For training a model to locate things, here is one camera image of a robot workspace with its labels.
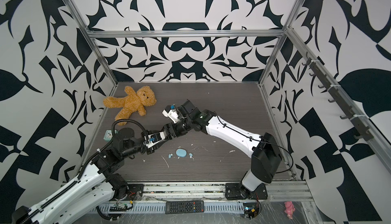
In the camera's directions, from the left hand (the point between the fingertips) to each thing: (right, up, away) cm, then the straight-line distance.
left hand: (164, 130), depth 72 cm
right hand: (0, -2, -2) cm, 3 cm away
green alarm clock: (-37, -7, +19) cm, 42 cm away
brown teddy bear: (-26, +13, +27) cm, 40 cm away
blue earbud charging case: (+7, -15, +13) cm, 21 cm away
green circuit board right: (+40, -36, -1) cm, 54 cm away
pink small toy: (+56, -34, -4) cm, 66 cm away
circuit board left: (-21, -36, +1) cm, 42 cm away
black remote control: (+10, -34, -2) cm, 36 cm away
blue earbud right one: (+12, -16, +13) cm, 24 cm away
